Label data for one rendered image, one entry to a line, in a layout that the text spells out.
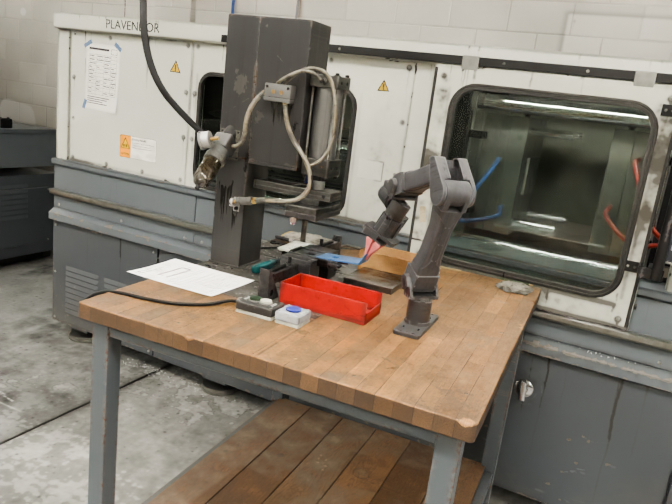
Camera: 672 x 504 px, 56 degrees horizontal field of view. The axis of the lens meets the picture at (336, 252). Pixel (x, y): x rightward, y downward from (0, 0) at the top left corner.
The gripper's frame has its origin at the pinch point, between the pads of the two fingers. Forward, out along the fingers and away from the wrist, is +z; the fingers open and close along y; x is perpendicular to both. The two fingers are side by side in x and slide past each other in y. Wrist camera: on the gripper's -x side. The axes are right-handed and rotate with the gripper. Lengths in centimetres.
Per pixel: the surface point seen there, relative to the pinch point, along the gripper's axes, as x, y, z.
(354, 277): -8.3, 1.3, 10.9
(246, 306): 37.7, 10.5, 15.9
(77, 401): -27, 79, 149
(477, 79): -56, 14, -56
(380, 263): -24.2, 0.0, 7.9
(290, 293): 24.3, 6.5, 12.3
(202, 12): -287, 292, 25
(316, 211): 9.0, 17.3, -5.1
